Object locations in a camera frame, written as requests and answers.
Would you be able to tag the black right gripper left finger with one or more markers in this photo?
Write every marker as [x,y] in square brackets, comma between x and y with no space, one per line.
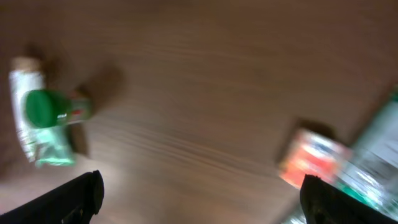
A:
[73,202]

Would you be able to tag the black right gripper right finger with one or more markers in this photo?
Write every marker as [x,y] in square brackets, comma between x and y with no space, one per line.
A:
[322,203]

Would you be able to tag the orange snack packet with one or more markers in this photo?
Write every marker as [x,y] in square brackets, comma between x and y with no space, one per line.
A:
[313,154]

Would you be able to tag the green 3M wipes package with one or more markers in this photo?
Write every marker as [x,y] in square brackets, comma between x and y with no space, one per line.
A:
[370,174]

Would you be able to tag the mint green tissue pack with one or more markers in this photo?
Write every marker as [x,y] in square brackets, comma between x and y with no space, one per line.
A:
[54,147]

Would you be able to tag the white tube brown cap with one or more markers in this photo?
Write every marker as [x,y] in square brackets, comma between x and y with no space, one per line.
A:
[25,76]

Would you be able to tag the green lid jar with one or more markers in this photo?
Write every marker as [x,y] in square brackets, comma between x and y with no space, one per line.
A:
[46,108]

